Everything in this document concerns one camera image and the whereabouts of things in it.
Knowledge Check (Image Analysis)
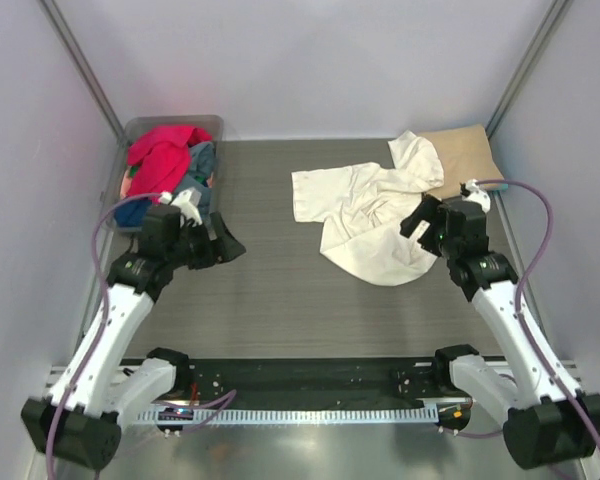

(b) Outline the white t shirt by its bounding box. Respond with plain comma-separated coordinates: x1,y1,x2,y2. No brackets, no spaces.
291,131,444,287

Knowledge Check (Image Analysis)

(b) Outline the clear plastic bin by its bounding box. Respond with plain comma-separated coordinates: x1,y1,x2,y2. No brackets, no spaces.
106,114,224,233

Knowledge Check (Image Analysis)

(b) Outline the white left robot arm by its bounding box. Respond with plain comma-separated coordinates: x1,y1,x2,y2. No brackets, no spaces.
21,205,246,472

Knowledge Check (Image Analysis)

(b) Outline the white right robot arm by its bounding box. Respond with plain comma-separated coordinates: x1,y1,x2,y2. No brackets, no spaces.
400,195,600,470

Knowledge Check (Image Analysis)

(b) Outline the dark blue t shirt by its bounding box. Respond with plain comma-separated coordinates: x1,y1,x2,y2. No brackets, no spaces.
113,199,152,228

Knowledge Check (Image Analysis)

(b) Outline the folded beige t shirt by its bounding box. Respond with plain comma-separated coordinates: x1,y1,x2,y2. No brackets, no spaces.
420,124,503,199

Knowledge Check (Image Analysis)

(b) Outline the peach pink garment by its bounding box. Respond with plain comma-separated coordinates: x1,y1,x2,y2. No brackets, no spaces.
119,169,132,199

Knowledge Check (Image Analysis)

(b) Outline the red t shirt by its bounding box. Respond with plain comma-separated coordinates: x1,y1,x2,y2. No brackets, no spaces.
127,125,212,197

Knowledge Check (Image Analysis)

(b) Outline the grey blue t shirt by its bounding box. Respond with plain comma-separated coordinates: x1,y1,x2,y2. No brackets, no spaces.
179,141,216,214

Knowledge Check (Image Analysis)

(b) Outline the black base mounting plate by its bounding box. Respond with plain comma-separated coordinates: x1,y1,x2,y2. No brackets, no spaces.
163,357,468,411

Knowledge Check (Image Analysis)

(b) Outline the left round black base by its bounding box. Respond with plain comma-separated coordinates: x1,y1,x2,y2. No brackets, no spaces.
156,407,194,437

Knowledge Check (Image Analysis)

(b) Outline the round black base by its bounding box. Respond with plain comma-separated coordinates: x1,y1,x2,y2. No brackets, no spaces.
156,407,194,437
436,403,472,432

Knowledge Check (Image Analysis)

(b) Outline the right round black base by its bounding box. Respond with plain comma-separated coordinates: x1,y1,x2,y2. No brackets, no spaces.
436,403,472,432

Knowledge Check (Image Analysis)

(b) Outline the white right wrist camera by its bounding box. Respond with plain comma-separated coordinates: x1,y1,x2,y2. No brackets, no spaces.
460,179,491,214

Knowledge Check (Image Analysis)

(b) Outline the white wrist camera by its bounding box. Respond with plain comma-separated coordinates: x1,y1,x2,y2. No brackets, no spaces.
460,179,491,214
158,188,203,226

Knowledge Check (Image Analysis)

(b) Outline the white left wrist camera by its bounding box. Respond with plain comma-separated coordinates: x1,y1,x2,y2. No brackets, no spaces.
158,188,203,226

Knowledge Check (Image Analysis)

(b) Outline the slotted cable duct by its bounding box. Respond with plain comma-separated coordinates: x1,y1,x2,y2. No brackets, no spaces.
134,404,438,426

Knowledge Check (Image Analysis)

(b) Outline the left aluminium frame post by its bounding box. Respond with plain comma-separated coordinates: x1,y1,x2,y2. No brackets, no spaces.
38,0,127,144

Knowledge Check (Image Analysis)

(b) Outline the aluminium frame post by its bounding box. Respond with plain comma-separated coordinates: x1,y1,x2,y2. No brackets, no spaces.
485,0,574,139
38,0,127,144

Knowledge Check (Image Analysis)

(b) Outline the right aluminium frame post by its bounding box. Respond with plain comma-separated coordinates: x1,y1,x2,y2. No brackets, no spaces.
485,0,574,139

